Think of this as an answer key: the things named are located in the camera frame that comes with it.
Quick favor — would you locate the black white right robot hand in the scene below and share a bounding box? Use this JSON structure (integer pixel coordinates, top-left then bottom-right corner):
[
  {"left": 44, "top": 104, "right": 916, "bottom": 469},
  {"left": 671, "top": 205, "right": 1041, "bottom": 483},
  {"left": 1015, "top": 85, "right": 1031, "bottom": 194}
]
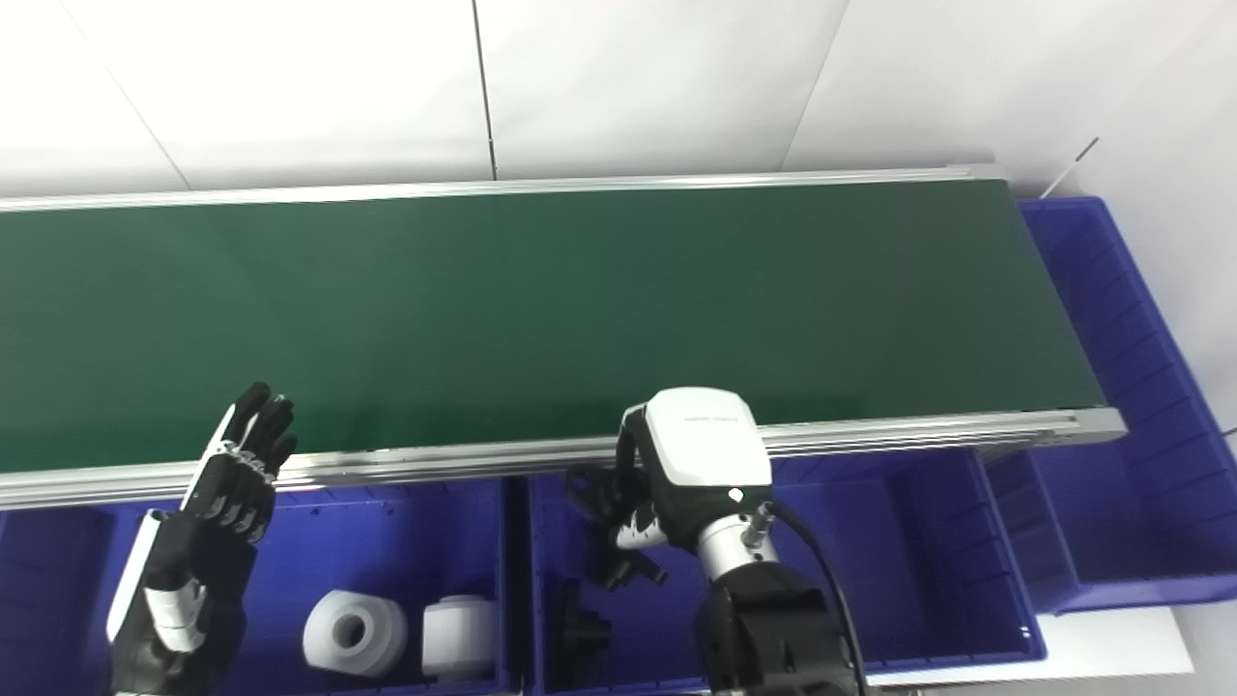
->
[{"left": 601, "top": 387, "right": 775, "bottom": 552}]

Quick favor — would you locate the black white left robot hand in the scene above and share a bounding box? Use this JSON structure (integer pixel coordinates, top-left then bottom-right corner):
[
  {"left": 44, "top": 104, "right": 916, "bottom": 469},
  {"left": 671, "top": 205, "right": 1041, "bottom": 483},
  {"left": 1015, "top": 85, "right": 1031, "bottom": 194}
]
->
[{"left": 104, "top": 381, "right": 300, "bottom": 696}]

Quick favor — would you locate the black flange part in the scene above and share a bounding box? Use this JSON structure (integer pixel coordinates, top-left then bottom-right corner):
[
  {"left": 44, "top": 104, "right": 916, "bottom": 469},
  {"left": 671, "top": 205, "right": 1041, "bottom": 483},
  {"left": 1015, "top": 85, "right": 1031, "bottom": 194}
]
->
[
  {"left": 555, "top": 580, "right": 616, "bottom": 690},
  {"left": 564, "top": 464, "right": 627, "bottom": 531}
]

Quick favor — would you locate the blue bin with white parts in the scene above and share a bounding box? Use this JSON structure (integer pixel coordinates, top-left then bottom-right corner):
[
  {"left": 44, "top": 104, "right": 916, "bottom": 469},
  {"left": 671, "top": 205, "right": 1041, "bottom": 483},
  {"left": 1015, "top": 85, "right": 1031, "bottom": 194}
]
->
[{"left": 0, "top": 478, "right": 529, "bottom": 696}]

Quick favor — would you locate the white cylinder part with hole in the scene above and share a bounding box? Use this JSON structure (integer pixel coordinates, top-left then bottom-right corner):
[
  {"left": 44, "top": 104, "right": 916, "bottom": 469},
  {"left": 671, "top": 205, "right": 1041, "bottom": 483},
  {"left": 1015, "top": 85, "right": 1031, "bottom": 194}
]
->
[{"left": 302, "top": 589, "right": 410, "bottom": 679}]

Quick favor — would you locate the green conveyor belt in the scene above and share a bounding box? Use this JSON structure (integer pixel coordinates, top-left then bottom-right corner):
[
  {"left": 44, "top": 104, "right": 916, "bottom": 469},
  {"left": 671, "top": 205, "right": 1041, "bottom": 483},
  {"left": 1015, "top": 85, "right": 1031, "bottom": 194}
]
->
[
  {"left": 0, "top": 178, "right": 1108, "bottom": 476},
  {"left": 0, "top": 163, "right": 1128, "bottom": 512}
]

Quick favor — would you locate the blue bin with black parts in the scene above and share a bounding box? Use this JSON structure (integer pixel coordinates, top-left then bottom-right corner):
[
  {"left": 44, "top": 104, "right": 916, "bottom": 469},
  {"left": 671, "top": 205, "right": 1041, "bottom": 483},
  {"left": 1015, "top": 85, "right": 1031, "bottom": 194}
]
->
[{"left": 526, "top": 449, "right": 1050, "bottom": 696}]

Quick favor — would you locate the blue bin at conveyor end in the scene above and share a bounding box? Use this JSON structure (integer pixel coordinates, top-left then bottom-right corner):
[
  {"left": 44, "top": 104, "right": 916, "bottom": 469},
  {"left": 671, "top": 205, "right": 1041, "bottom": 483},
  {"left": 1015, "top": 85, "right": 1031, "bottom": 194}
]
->
[{"left": 980, "top": 195, "right": 1237, "bottom": 616}]

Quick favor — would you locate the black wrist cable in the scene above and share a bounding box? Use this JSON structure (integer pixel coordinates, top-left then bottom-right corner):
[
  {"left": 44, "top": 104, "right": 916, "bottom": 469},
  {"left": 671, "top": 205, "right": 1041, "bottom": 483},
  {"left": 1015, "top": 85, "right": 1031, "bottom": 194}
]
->
[{"left": 762, "top": 500, "right": 873, "bottom": 696}]

